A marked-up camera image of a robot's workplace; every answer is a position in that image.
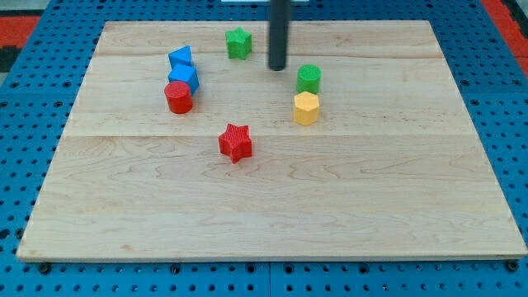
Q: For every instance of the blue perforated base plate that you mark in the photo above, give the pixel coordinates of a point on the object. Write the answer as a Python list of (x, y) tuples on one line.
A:
[(39, 92)]

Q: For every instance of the green cylinder block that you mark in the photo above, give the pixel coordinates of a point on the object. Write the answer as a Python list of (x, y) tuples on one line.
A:
[(308, 78)]

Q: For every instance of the wooden board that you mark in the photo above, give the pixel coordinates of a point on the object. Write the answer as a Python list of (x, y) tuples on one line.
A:
[(392, 170)]

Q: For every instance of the red cylinder block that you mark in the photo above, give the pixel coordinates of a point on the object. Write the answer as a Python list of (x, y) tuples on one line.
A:
[(178, 95)]

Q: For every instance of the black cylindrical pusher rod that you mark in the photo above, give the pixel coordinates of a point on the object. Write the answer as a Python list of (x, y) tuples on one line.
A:
[(278, 33)]

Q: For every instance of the red star block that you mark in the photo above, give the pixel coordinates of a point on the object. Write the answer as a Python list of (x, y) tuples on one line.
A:
[(236, 142)]

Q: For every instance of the blue triangle block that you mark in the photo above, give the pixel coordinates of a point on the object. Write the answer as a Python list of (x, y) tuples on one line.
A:
[(182, 55)]

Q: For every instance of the green star block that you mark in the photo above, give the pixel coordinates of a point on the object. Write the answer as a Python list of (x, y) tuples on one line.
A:
[(238, 43)]

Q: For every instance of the yellow hexagon block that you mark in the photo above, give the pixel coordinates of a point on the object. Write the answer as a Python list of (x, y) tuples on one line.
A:
[(306, 108)]

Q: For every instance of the blue cube block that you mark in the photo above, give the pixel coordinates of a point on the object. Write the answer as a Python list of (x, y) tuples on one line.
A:
[(185, 73)]

